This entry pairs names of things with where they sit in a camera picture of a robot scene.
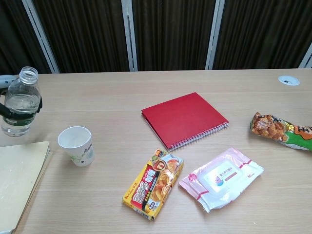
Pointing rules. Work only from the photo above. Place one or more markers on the red spiral notebook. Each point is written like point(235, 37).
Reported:
point(182, 117)

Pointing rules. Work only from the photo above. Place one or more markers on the beige spiral notebook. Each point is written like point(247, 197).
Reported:
point(17, 182)

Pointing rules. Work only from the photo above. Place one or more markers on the grey metal screen frame post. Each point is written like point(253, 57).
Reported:
point(129, 36)
point(214, 36)
point(306, 59)
point(40, 34)

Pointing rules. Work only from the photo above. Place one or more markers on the orange green snack bag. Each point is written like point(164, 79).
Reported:
point(278, 129)

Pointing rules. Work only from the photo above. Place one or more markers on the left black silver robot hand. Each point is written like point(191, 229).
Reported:
point(3, 109)

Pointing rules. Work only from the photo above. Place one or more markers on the clear plastic water bottle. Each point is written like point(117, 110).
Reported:
point(22, 97)

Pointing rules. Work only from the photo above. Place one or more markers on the black pleated curtain panel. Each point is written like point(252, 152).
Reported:
point(263, 34)
point(85, 36)
point(14, 36)
point(173, 34)

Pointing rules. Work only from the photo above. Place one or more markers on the white paper cup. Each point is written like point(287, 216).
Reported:
point(78, 148)

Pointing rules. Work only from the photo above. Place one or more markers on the pink white wet wipes pack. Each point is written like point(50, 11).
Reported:
point(219, 180)

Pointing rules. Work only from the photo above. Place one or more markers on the yellow curry box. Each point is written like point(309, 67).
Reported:
point(156, 185)

